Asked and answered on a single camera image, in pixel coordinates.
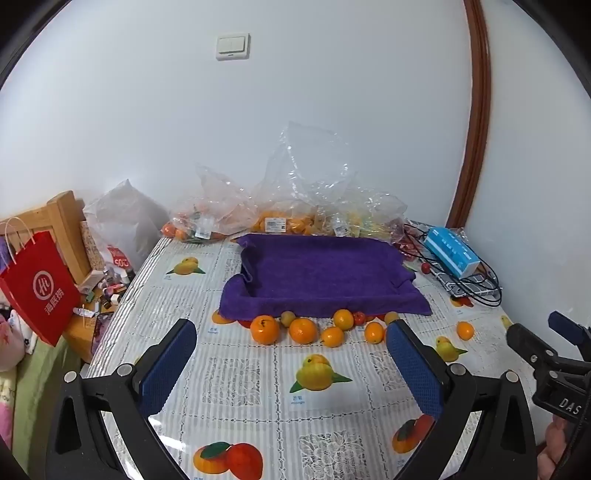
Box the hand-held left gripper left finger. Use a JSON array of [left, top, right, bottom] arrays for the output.
[[46, 318, 198, 480]]

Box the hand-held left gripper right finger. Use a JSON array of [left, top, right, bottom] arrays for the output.
[[385, 319, 539, 480]]

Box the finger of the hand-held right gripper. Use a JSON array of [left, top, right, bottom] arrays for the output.
[[506, 323, 568, 374], [548, 311, 591, 361]]

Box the large tangerine with dark stem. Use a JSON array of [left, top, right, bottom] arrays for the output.
[[250, 315, 281, 346]]

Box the purple towel covered tray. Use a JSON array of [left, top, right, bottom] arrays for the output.
[[218, 233, 433, 322]]

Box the person's right hand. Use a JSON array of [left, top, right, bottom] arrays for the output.
[[538, 413, 583, 480]]

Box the black and white patterned pouch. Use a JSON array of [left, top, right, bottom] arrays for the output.
[[406, 220, 502, 298]]

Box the fruit printed tablecloth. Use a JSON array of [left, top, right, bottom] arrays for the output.
[[85, 233, 550, 480]]

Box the clutter of small cosmetic bottles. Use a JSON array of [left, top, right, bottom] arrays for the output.
[[71, 270, 137, 324]]

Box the wooden nightstand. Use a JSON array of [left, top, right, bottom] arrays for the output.
[[60, 295, 116, 365]]

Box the red and white packet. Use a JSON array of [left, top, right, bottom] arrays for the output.
[[107, 244, 134, 278]]

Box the blue tissue box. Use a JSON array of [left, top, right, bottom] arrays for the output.
[[422, 226, 483, 279]]

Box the clear bag of red fruit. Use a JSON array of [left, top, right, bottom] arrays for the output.
[[390, 220, 428, 261]]

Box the green blanket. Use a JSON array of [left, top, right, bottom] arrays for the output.
[[11, 339, 81, 467]]

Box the floral gift bag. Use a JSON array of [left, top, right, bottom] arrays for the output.
[[79, 220, 108, 273]]

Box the red paper bag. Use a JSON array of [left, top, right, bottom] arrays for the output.
[[0, 217, 81, 348]]

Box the white plastic bag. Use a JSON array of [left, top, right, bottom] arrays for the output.
[[83, 179, 171, 273]]

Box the clear bag of oranges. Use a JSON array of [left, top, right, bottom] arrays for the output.
[[161, 162, 259, 244]]

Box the clear bag of yellow packs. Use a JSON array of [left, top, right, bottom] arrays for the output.
[[314, 187, 408, 241]]

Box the pink plush toy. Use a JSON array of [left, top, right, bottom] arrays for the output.
[[0, 307, 26, 372]]

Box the pink printed cloth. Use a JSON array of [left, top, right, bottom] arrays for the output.
[[0, 369, 17, 462]]

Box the tall clear bag of tangerines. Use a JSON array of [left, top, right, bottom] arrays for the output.
[[250, 121, 358, 235]]

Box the black cable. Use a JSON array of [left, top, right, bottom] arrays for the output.
[[403, 222, 504, 308]]

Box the brown wooden door frame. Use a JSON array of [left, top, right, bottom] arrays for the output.
[[445, 0, 491, 229]]

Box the white light switch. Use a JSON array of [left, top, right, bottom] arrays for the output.
[[216, 33, 250, 61]]

